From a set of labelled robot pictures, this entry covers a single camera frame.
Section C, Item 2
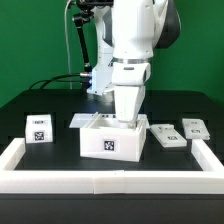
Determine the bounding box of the black cable bundle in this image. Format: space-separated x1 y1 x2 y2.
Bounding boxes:
29 73 92 90

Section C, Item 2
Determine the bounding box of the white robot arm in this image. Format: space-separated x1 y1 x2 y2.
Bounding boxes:
88 0 181 128

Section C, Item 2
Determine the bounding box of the white marker sheet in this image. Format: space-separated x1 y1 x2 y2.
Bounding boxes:
69 113 93 128

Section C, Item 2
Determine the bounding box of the white door panel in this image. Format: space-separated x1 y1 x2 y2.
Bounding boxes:
150 124 187 148
182 118 210 140

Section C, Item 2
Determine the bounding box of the white cabinet body box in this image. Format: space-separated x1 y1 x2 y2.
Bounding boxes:
80 113 148 162

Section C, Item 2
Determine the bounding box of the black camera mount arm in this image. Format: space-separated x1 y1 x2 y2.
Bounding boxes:
73 0 114 72

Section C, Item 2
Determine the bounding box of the small white cabinet top block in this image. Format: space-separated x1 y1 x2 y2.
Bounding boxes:
25 114 53 144

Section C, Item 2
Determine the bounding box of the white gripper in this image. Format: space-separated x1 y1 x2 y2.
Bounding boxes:
112 63 151 129

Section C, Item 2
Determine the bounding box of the white cable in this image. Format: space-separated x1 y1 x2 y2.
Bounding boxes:
64 0 74 90

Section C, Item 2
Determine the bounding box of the white U-shaped fence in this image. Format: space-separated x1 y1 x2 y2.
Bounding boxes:
0 138 224 194

